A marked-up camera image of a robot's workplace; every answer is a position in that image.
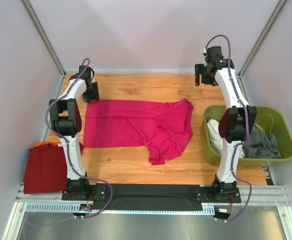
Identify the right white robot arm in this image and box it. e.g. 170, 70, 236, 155
195, 46, 257, 203

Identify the dark red folded t-shirt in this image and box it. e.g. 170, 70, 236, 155
24, 144, 68, 194

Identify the white t-shirt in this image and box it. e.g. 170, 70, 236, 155
206, 118, 245, 159

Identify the olive green plastic bin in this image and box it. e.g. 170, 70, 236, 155
200, 104, 292, 167

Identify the grey t-shirt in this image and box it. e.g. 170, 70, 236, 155
242, 125, 282, 159

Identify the pink t-shirt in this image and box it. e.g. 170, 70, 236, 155
83, 98, 194, 165

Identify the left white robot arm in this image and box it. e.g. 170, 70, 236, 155
46, 64, 100, 201

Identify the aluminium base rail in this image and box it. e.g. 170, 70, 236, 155
3, 177, 292, 240

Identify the orange folded t-shirt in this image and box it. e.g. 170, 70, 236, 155
34, 141, 60, 147

